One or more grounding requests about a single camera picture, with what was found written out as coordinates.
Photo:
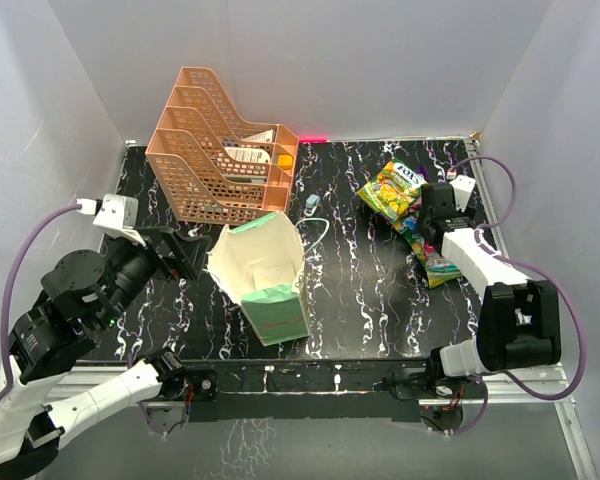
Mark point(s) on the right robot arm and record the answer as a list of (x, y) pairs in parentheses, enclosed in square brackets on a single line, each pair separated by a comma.
[(519, 319)]

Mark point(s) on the light blue padlock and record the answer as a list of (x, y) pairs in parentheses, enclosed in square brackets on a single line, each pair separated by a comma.
[(311, 205)]

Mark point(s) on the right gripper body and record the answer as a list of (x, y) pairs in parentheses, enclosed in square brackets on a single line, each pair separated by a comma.
[(422, 222)]

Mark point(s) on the orange plastic file organizer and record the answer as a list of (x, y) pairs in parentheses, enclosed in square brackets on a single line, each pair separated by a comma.
[(200, 181)]

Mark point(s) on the blue snack packet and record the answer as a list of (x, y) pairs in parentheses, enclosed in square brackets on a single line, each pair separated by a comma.
[(407, 223)]

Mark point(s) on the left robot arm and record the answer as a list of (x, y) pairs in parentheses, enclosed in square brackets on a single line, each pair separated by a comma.
[(86, 292)]

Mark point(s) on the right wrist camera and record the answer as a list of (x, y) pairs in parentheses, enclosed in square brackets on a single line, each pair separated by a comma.
[(463, 187)]

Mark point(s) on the yellow sticky notes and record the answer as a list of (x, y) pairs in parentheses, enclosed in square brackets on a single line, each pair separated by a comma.
[(285, 161)]

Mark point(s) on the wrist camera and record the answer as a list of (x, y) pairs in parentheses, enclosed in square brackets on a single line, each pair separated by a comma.
[(115, 215), (463, 187)]

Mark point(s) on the purple Fox's candy bag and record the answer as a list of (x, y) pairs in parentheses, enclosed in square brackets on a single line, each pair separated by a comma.
[(424, 173)]

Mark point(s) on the teal white snack bag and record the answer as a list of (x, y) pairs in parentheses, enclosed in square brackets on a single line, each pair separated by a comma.
[(439, 270)]

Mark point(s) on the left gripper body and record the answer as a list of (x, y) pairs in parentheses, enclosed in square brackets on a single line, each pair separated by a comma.
[(135, 265)]

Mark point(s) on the yellow green Fox's candy bag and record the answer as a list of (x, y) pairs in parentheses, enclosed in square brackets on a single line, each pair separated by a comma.
[(394, 192)]

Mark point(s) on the green patterned paper bag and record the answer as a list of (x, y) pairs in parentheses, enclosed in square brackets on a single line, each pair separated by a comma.
[(260, 266)]

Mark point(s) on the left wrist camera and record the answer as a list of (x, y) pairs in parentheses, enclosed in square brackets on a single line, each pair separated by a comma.
[(115, 215)]

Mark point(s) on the black front mounting rail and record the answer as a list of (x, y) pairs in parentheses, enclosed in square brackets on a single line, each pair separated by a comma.
[(304, 389)]

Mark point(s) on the white papers in organizer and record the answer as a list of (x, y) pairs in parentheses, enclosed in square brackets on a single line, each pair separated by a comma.
[(253, 154)]

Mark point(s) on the green yellow gummy packet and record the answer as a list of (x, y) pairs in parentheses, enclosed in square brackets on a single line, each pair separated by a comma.
[(419, 247)]

